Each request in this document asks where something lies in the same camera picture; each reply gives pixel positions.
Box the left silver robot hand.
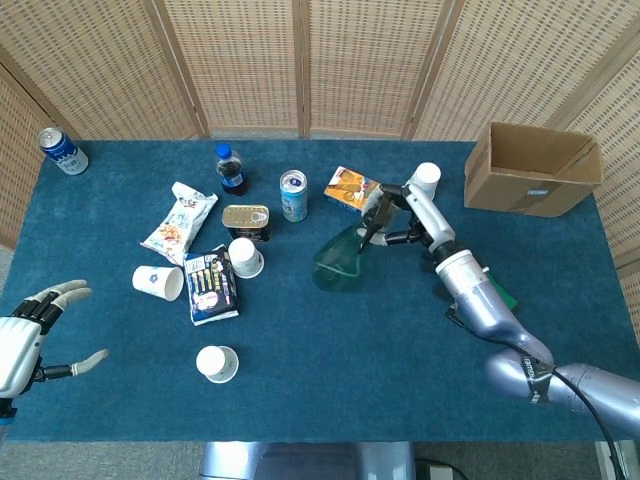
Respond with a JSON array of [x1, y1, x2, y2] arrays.
[[0, 279, 110, 399]]

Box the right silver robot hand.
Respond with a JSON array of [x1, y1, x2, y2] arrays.
[[362, 182, 459, 261]]

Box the green spray bottle black nozzle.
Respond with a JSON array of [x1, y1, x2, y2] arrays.
[[312, 192, 401, 291]]

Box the cola bottle blue cap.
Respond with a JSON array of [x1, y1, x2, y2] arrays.
[[215, 143, 251, 197]]

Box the white paper cup blue print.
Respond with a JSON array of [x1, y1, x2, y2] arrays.
[[407, 162, 442, 201]]

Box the open cardboard box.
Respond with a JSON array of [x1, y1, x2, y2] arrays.
[[463, 121, 604, 218]]

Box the yellow and blue snack box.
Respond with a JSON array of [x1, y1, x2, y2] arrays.
[[323, 165, 384, 217]]

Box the black and green work glove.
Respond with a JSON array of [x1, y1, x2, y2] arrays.
[[422, 252, 521, 310]]

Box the tall light blue drink can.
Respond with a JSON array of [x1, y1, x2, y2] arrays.
[[279, 169, 309, 224]]

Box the white paper cup blue flower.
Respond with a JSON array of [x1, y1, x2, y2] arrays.
[[131, 264, 185, 302]]

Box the blue felt table cover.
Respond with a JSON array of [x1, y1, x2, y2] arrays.
[[0, 139, 640, 444]]

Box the black tin gold lid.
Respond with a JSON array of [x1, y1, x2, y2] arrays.
[[221, 203, 273, 244]]

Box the white paper cup green leaves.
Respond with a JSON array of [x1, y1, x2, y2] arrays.
[[227, 237, 265, 280]]

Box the white paper cup green flower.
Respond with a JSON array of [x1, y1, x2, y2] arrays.
[[195, 345, 240, 385]]

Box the white snack bag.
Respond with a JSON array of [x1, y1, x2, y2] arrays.
[[139, 181, 220, 267]]

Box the blue and white drink can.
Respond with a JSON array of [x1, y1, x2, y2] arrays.
[[37, 126, 90, 177]]

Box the dark blue pad package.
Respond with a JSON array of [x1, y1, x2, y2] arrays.
[[183, 244, 241, 327]]

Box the wicker folding screen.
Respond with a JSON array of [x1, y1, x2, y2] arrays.
[[0, 0, 640, 269]]

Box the grey box on floor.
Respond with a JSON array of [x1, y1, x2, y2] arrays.
[[415, 457, 469, 480]]

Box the grey-blue robot torso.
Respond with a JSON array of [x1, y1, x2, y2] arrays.
[[199, 442, 416, 480]]

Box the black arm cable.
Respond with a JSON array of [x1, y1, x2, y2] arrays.
[[446, 309, 626, 480]]

